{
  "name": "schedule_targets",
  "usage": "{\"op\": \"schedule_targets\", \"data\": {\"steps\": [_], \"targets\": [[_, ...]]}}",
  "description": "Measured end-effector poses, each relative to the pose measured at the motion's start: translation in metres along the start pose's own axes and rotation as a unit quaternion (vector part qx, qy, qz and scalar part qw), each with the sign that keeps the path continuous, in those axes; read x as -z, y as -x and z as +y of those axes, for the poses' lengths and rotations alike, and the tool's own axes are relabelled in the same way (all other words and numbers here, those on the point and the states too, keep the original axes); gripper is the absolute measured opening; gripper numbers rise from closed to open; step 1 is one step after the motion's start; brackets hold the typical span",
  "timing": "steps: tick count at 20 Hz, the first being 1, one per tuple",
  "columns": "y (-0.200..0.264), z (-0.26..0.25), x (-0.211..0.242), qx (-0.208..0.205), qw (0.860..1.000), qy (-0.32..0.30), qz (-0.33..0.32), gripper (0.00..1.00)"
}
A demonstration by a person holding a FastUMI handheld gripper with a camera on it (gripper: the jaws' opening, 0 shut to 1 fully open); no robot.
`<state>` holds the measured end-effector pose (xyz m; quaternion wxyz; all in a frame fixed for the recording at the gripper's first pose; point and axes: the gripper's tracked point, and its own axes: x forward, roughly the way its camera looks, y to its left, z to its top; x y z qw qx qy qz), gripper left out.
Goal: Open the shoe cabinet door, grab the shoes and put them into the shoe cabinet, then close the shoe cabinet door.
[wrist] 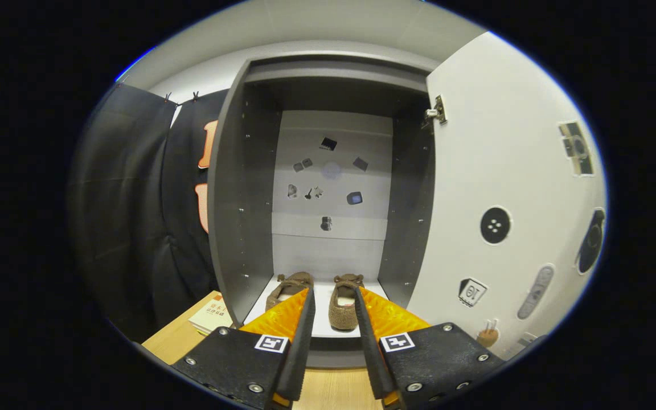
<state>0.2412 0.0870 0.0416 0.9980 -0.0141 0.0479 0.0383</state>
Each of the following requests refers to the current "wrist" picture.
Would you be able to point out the brown fuzzy shoe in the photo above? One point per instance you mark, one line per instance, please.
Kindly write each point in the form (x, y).
(288, 285)
(342, 313)

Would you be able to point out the dark grey shoe cabinet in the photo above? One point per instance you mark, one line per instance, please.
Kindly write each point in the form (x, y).
(242, 199)

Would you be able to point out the beige shoe cabinet door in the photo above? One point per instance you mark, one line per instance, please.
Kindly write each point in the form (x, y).
(476, 171)

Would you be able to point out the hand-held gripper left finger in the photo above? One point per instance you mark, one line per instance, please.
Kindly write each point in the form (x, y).
(299, 353)

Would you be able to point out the black backdrop cloth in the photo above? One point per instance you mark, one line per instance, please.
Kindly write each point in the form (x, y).
(123, 228)

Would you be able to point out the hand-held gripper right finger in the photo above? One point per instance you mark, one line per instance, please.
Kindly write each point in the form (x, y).
(370, 353)

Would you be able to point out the metal door hinge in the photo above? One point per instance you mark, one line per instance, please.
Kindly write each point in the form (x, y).
(439, 111)

